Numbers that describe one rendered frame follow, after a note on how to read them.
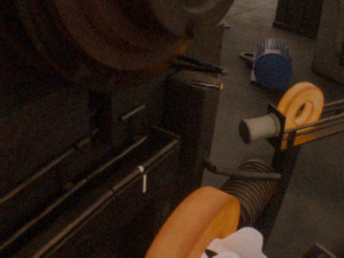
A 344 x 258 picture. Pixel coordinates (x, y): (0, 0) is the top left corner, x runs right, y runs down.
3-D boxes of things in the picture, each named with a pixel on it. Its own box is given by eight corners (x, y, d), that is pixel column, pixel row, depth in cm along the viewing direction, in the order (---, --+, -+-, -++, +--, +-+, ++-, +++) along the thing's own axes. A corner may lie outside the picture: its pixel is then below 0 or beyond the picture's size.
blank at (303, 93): (281, 143, 98) (289, 150, 95) (267, 106, 87) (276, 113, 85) (320, 109, 98) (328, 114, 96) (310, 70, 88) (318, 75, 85)
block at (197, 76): (156, 164, 92) (162, 74, 79) (175, 150, 98) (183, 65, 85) (193, 181, 87) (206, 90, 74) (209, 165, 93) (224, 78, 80)
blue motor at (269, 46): (248, 91, 264) (255, 48, 246) (251, 65, 311) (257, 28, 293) (288, 100, 259) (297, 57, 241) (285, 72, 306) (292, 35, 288)
